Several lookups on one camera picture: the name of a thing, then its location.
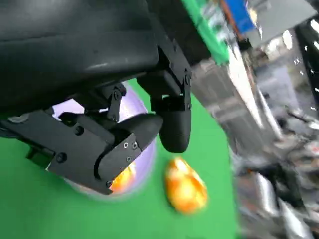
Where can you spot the lilac plate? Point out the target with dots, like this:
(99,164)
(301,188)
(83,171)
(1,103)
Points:
(135,107)

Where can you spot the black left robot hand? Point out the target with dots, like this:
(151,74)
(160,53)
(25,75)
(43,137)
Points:
(74,49)

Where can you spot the green table cloth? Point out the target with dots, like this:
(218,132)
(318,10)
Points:
(49,214)

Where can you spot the orange white toy bread roll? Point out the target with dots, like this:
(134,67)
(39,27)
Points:
(123,179)
(185,186)

